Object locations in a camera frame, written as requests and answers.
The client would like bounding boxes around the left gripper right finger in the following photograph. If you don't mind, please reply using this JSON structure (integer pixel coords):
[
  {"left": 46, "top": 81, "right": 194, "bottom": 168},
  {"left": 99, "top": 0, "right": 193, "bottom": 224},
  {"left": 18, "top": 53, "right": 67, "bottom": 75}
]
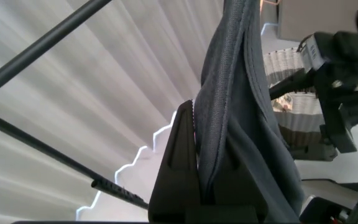
[{"left": 203, "top": 139, "right": 269, "bottom": 222}]

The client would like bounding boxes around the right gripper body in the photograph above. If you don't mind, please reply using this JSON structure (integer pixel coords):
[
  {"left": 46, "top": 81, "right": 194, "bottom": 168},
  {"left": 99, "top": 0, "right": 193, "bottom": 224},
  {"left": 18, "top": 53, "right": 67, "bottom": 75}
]
[{"left": 314, "top": 67, "right": 358, "bottom": 154}]

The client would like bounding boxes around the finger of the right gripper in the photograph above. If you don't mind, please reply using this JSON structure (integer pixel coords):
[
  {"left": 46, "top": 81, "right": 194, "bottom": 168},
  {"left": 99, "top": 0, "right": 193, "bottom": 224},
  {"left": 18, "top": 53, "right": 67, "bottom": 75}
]
[{"left": 268, "top": 68, "right": 316, "bottom": 101}]

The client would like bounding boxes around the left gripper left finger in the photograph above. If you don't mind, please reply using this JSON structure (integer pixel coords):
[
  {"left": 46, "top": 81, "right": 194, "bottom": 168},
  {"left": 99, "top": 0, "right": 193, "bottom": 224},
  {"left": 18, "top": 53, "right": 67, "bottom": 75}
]
[{"left": 147, "top": 99, "right": 202, "bottom": 222}]

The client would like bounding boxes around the dark grey garment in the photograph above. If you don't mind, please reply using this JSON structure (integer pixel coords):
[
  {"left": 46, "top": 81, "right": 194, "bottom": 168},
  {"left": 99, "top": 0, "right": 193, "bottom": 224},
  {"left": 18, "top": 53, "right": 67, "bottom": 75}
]
[{"left": 193, "top": 0, "right": 306, "bottom": 222}]

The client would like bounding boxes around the white laundry basket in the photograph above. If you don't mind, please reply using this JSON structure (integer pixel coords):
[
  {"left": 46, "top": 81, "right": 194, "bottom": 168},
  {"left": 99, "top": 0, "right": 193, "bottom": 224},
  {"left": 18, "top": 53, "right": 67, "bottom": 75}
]
[{"left": 262, "top": 46, "right": 326, "bottom": 150}]

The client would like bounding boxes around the black clothes rack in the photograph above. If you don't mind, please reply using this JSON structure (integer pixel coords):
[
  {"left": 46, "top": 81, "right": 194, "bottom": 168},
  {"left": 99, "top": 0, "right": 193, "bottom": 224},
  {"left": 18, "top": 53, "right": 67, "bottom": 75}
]
[{"left": 0, "top": 0, "right": 150, "bottom": 211}]

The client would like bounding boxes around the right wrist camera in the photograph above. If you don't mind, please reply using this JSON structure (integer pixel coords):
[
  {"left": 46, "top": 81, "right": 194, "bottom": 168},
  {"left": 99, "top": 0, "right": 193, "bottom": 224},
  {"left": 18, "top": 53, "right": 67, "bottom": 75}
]
[{"left": 296, "top": 32, "right": 335, "bottom": 72}]

